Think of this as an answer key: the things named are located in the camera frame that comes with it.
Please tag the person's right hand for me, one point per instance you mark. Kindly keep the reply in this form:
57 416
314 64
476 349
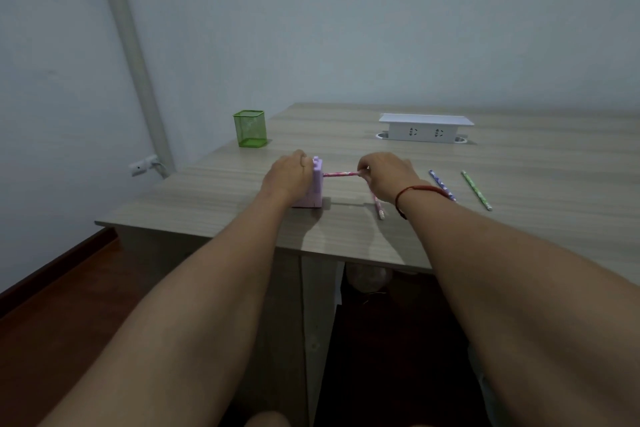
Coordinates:
390 179

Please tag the person's left hand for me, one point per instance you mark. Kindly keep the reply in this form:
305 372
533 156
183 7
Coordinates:
287 176

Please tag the purple pencil sharpener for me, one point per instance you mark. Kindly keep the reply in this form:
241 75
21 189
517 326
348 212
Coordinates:
312 189

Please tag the pink floral pencil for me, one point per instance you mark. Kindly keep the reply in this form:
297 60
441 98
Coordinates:
341 174
380 209

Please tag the blue patterned pencil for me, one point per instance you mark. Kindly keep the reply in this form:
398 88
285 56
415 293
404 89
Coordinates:
442 186

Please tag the green mesh pen holder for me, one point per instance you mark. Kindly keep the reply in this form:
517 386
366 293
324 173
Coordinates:
250 131

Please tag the green patterned pencil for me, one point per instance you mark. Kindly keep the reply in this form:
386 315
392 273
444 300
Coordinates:
476 190

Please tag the person's left forearm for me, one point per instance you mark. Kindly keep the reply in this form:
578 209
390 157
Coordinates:
175 321

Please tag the person's right forearm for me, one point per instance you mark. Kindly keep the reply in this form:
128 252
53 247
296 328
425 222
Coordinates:
525 306

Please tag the person's bare knee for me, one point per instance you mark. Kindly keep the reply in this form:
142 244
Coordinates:
267 419

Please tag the white desk socket box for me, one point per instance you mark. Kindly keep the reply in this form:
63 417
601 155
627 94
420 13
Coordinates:
425 131

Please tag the pink lined trash bin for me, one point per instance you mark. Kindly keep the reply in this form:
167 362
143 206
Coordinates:
369 277

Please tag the wooden desk cabinet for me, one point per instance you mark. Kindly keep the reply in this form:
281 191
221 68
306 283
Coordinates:
300 321

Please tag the white wall socket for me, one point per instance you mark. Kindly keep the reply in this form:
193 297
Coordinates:
142 165

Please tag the white wall pipe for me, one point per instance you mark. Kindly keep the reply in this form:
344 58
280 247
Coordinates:
131 41

